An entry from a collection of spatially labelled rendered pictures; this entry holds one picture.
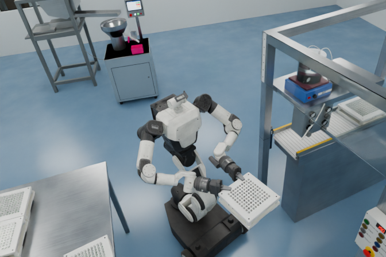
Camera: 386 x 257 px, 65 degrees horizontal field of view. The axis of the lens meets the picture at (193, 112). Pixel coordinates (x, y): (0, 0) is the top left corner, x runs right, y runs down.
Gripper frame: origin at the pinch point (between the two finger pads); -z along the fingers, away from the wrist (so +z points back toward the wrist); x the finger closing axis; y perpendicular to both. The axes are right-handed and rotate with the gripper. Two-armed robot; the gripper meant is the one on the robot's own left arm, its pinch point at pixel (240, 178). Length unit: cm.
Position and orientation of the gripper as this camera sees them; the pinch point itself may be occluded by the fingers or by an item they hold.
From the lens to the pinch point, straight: 186.2
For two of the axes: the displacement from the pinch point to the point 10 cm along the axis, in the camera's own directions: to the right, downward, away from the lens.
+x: 1.2, 8.1, 5.8
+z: -4.8, -4.6, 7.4
